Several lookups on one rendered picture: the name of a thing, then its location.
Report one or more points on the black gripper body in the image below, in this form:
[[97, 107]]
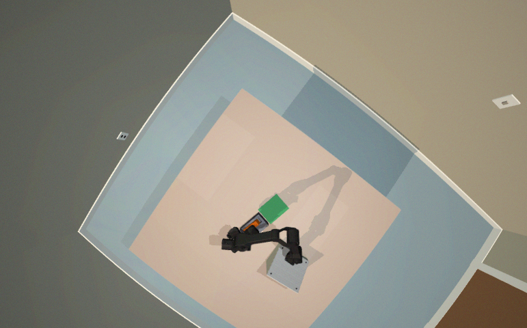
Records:
[[250, 230]]

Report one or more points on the orange l-shaped part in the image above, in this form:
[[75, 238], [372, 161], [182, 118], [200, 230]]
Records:
[[255, 223]]

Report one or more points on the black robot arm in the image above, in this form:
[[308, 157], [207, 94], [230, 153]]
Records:
[[243, 242]]

